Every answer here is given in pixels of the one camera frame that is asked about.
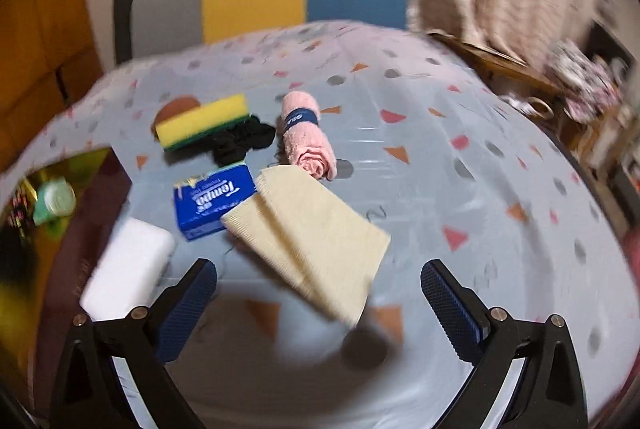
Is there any white cable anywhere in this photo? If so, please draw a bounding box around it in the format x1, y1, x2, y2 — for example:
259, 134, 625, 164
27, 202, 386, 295
500, 93, 557, 120

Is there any blue tissue packet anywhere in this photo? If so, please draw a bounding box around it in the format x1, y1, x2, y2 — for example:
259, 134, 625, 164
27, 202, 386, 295
173, 162, 261, 242

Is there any green round container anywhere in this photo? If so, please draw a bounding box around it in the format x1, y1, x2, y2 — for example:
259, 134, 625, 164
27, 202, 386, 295
32, 179, 76, 226

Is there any yellow and green sponge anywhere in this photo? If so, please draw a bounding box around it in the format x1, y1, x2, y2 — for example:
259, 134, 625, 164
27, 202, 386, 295
156, 94, 251, 153

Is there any brown makeup sponge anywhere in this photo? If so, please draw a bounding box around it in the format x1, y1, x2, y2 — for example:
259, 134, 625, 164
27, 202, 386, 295
152, 95, 201, 135

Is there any cream knitted cloth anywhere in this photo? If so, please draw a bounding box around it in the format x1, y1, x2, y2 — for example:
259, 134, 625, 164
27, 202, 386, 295
220, 165, 392, 328

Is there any dark red storage box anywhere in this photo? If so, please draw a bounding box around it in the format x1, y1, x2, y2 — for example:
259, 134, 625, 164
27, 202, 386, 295
0, 146, 134, 410

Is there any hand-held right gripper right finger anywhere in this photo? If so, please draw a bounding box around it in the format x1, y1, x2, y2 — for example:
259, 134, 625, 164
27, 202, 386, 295
420, 259, 589, 429

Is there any floral cloth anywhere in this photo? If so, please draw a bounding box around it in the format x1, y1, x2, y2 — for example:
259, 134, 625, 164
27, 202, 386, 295
544, 38, 627, 126

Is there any patterned plastic tablecloth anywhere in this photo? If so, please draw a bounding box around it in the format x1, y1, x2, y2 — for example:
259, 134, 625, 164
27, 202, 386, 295
0, 21, 632, 429

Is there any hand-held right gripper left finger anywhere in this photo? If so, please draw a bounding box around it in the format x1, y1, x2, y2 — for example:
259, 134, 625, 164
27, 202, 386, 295
50, 258, 218, 429

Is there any pink rolled towel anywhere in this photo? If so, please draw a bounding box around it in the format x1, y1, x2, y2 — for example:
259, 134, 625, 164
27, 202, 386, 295
279, 91, 339, 182

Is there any black cloth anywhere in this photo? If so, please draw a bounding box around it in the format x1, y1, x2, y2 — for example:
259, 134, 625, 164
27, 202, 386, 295
209, 114, 277, 168

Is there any white foam block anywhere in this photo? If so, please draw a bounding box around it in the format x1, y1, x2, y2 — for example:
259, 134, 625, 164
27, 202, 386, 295
78, 216, 176, 323

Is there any wooden side table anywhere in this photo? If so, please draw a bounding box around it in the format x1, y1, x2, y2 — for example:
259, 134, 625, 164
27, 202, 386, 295
429, 31, 567, 98

